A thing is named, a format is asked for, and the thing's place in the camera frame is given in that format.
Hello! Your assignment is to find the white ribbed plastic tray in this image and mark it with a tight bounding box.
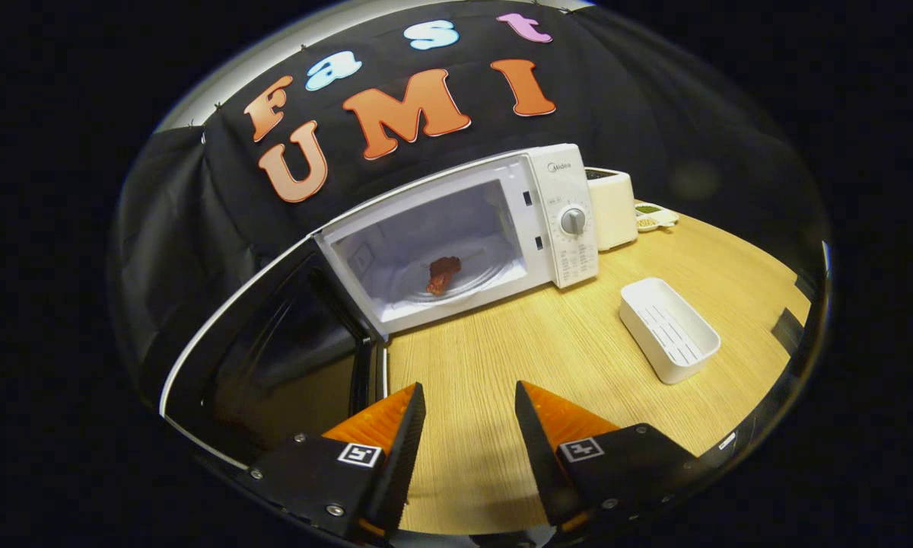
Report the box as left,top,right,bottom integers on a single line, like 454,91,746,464
619,277,722,385

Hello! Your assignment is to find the white microwave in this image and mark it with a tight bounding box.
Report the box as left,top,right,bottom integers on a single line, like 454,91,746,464
158,143,600,465

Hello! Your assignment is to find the white divided bean dish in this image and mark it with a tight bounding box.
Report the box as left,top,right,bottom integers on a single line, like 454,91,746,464
634,201,680,233

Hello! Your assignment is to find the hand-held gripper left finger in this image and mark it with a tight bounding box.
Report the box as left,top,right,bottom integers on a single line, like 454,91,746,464
236,382,427,545

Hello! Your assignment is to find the red meat strip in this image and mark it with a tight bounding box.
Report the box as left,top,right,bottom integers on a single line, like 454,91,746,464
426,256,463,296

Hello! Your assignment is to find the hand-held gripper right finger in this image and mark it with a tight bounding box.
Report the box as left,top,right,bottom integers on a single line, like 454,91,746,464
514,381,705,534

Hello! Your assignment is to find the cream white toaster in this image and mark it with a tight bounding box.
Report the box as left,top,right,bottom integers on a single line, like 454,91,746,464
584,167,640,252

